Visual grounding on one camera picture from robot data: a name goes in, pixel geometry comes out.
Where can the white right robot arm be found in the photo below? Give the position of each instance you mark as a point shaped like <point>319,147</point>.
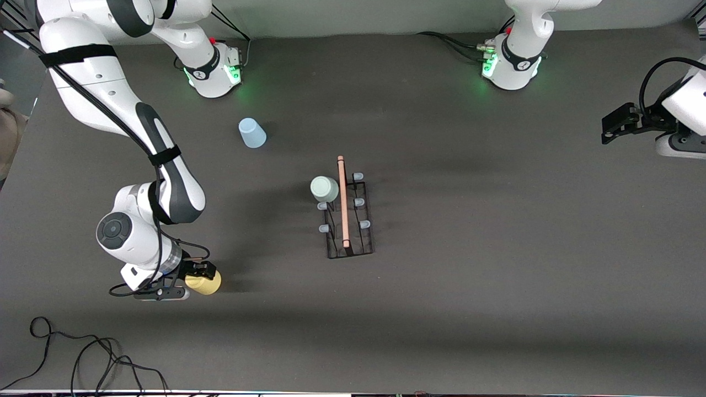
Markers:
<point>94,82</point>

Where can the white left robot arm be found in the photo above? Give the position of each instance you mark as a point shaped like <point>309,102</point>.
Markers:
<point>518,60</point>

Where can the light blue plastic cup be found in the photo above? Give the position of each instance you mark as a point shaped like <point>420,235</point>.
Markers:
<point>252,135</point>

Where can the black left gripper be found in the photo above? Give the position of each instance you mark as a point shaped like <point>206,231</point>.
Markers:
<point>652,119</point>

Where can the dark grey table cover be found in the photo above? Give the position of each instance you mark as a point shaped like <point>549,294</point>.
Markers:
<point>441,275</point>

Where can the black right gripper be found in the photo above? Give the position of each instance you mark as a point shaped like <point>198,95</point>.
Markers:
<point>192,269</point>

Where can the yellow plastic cup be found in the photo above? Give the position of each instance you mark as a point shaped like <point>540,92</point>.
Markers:
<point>207,285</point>

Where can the pale green plastic cup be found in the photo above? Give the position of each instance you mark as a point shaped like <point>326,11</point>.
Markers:
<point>324,189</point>

